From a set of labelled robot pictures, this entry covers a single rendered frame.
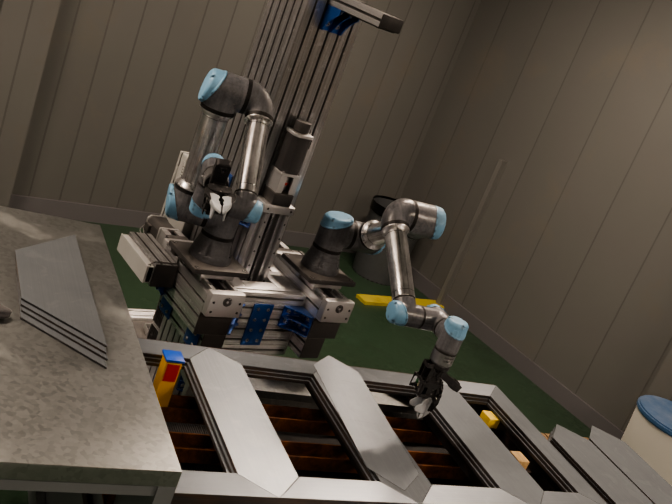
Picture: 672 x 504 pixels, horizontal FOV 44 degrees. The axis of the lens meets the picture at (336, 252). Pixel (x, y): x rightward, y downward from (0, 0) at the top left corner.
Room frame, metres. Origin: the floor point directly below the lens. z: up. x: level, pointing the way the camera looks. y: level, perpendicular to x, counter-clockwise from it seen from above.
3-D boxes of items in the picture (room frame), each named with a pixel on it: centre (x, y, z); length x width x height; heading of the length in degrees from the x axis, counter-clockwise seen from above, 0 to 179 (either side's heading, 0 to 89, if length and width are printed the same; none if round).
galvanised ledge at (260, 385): (2.94, -0.22, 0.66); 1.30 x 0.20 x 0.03; 120
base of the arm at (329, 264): (3.10, 0.04, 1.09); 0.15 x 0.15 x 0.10
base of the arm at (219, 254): (2.77, 0.41, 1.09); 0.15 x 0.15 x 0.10
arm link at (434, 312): (2.55, -0.38, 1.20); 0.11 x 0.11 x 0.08; 27
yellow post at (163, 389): (2.28, 0.34, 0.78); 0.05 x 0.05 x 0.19; 30
